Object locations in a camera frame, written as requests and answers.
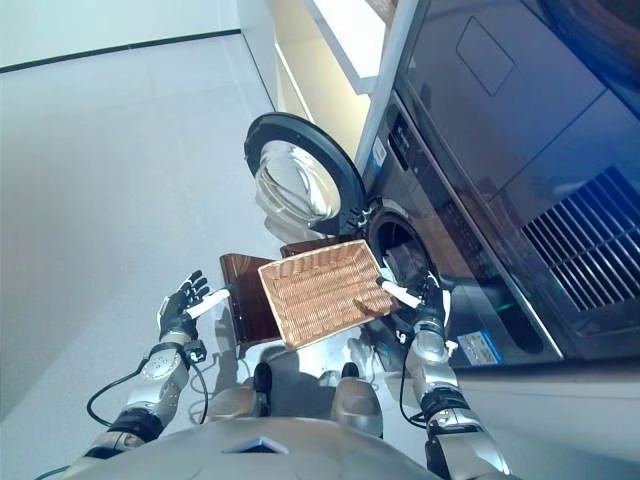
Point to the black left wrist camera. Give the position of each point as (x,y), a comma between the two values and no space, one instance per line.
(195,352)

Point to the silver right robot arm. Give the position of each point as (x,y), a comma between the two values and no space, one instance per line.
(445,380)

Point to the round glass washing machine door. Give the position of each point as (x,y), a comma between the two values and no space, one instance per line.
(300,175)

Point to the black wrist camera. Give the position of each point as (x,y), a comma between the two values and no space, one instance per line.
(400,336)
(195,352)

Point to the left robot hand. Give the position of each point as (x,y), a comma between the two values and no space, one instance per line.
(177,310)

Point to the silver right robot leg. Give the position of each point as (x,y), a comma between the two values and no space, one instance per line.
(357,405)

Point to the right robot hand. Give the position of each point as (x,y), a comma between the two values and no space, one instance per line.
(432,305)

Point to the amber acrylic stool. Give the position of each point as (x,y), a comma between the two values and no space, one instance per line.
(245,300)

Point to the black right robot foot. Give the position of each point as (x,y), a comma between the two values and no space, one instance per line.
(350,371)

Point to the woven wicker basket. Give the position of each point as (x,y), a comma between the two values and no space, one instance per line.
(325,295)

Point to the grey front-loading washing machine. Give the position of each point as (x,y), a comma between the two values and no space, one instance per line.
(500,200)

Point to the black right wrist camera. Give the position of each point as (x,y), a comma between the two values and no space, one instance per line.
(400,336)

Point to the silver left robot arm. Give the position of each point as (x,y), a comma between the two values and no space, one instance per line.
(150,380)

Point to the grey robot torso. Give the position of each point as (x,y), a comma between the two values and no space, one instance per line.
(250,450)

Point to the black robot foot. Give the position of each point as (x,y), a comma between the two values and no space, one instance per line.
(350,371)
(261,380)

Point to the blue energy label sticker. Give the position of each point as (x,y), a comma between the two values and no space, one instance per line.
(477,347)

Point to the black left robot foot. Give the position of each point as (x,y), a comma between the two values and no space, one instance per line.
(261,380)

